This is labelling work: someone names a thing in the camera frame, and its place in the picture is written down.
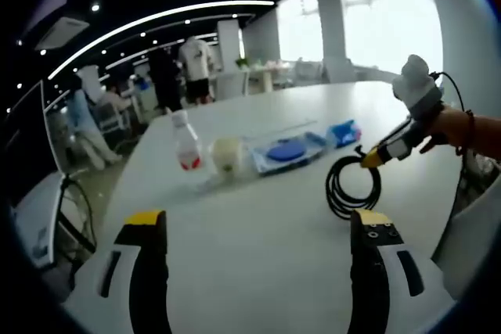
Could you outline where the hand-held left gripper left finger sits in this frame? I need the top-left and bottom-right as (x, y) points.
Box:
(64, 210), (173, 334)

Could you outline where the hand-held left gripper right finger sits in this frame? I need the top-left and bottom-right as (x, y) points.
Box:
(346, 208), (457, 334)

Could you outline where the blue tissue packet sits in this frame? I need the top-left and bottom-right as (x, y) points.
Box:
(326, 119), (362, 149)

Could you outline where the clear plastic straw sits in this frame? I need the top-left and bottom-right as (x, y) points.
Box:
(281, 117), (318, 131)

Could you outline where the clear plastic bottle red label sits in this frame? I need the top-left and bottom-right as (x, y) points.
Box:
(171, 110), (212, 194)

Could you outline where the clear plastic drink cup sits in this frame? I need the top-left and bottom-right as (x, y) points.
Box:
(211, 136), (246, 177)

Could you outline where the person's right hand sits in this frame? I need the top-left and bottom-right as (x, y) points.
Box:
(418, 108), (470, 155)

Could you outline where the distant white table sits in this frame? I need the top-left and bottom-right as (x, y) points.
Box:
(246, 62), (326, 95)

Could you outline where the grey office chair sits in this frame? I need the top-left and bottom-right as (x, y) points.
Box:
(96, 101), (126, 134)

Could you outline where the curved ceiling light strip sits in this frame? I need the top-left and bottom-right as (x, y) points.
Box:
(49, 0), (275, 81)

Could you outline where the ceiling air conditioner unit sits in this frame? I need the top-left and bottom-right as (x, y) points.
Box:
(34, 16), (91, 52)

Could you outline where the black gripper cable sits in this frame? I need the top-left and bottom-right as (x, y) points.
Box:
(428, 70), (473, 225)

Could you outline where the dark bead bracelet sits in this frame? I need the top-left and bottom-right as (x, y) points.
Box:
(456, 110), (477, 157)

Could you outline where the white monitor with cables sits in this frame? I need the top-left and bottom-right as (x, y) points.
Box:
(9, 171), (97, 268)

